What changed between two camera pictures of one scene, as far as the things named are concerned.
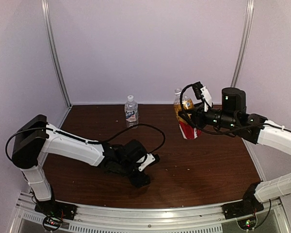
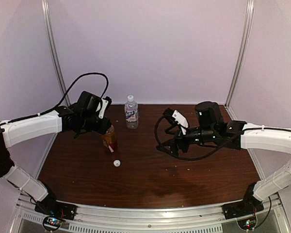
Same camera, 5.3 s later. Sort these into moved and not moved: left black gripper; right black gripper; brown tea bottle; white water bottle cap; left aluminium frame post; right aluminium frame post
Moved: right black gripper; left black gripper; brown tea bottle
Not moved: white water bottle cap; right aluminium frame post; left aluminium frame post
